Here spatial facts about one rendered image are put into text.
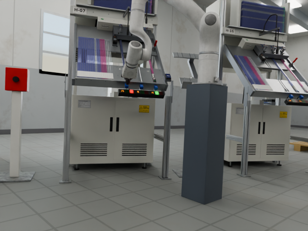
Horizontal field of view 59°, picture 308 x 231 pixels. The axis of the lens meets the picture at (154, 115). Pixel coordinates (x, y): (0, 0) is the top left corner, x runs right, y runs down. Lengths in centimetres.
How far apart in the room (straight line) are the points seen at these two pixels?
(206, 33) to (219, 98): 38
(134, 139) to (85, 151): 42
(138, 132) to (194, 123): 80
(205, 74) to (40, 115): 384
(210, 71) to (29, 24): 397
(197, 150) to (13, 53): 392
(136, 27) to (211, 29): 47
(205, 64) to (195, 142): 47
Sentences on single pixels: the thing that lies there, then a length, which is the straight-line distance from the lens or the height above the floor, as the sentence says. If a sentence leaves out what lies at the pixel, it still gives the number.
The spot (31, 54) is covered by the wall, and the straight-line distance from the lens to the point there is 512.
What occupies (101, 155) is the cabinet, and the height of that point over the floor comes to 13.
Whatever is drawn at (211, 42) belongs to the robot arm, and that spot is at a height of 95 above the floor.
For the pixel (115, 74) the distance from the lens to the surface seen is 207.
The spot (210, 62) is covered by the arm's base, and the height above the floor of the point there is 83.
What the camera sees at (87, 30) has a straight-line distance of 250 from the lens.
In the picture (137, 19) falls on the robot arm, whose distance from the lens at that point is 182.
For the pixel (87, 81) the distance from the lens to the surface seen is 199.
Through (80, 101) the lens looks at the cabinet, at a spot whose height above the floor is 57.
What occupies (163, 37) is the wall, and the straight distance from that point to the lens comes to 688.
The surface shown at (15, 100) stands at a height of 55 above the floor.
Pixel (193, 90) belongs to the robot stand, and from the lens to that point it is 168.
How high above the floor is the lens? 56
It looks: 2 degrees down
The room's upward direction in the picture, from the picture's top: 3 degrees clockwise
